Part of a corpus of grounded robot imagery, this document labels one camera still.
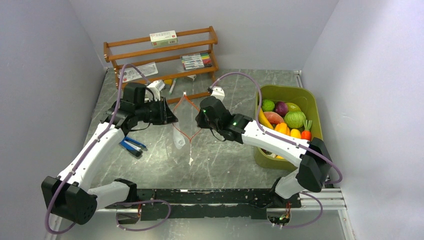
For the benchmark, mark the yellow toy lemon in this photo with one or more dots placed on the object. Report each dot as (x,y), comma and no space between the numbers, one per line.
(295,133)

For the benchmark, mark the yellow toy banana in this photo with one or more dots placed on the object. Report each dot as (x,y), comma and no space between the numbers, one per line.
(263,120)

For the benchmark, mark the wooden three-tier shelf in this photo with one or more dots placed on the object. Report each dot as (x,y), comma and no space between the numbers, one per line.
(139,52)

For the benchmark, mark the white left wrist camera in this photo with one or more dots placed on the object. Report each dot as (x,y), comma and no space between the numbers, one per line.
(154,90)

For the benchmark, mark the orange toy bell pepper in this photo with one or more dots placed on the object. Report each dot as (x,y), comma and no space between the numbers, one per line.
(283,128)

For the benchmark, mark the green toy lime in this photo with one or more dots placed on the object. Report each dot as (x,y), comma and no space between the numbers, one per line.
(267,105)

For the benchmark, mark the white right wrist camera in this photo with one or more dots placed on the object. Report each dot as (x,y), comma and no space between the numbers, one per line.
(217,92)

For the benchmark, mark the green capped white marker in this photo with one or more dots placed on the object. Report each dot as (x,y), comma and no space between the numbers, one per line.
(172,86)

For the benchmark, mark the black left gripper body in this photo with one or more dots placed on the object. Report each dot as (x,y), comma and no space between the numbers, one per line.
(151,111)

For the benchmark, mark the green white box top shelf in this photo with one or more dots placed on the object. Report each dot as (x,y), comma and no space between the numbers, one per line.
(162,39)

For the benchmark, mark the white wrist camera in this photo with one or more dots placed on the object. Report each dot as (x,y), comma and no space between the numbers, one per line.
(154,90)
(217,92)

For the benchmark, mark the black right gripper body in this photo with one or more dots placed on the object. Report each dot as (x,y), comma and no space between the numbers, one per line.
(202,122)

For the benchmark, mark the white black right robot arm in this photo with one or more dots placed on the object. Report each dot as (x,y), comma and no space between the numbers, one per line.
(311,158)

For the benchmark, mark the coloured marker pen pack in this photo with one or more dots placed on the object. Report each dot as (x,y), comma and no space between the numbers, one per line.
(196,61)

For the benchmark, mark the clear zip bag orange zipper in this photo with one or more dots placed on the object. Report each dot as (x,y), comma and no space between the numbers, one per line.
(185,130)

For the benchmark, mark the pink toy watermelon slice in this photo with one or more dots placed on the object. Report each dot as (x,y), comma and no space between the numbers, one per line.
(273,118)

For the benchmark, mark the blue black stapler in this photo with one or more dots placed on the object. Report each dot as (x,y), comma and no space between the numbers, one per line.
(134,147)

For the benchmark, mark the purple toy onion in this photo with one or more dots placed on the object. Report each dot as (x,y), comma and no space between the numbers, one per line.
(281,108)

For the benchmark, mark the olive green plastic bin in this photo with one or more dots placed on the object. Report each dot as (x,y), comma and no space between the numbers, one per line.
(307,103)

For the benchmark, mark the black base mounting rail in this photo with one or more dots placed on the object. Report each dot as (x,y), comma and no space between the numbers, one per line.
(254,203)

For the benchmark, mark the orange toy carrot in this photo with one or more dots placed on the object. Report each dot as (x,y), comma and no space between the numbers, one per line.
(306,133)

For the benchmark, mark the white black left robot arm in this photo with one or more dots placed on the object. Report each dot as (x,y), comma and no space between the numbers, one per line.
(69,195)

